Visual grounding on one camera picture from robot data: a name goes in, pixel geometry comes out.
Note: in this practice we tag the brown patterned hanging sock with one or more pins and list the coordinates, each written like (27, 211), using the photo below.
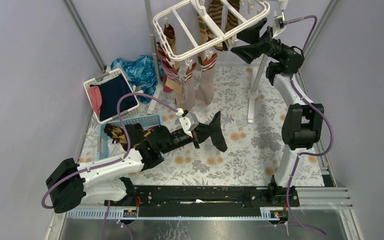
(231, 22)

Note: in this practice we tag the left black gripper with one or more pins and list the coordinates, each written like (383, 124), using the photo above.
(196, 136)

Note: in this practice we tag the pile of socks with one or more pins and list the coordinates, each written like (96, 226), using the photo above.
(133, 138)

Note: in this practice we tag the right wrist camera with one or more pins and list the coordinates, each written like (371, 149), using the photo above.
(279, 24)

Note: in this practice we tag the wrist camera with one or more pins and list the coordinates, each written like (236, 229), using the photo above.
(279, 24)
(188, 121)

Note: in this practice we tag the pink cloth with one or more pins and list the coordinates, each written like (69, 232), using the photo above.
(95, 98)

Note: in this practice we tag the white laundry basket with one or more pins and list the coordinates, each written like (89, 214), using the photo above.
(102, 79)

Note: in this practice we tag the black sock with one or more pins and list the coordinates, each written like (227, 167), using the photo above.
(213, 131)

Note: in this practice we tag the dark navy cloth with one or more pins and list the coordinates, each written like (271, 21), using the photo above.
(111, 92)

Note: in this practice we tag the white sock hanger frame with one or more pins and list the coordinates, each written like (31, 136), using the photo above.
(263, 9)

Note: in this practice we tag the blue laundry basket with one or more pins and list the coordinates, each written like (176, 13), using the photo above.
(146, 121)

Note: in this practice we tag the blue patterned cloth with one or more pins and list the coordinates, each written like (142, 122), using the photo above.
(141, 73)

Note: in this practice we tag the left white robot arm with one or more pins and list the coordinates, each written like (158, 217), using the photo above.
(72, 184)

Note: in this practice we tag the red striped sock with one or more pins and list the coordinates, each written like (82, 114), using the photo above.
(171, 80)
(178, 94)

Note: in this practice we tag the silver drying rack stand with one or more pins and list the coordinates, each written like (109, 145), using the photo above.
(257, 74)

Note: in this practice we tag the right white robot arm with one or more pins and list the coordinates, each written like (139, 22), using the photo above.
(302, 125)

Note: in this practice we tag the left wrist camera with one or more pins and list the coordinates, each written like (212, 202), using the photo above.
(188, 121)

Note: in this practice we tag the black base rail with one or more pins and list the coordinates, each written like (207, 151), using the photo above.
(206, 201)

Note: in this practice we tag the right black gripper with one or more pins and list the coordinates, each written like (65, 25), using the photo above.
(251, 35)

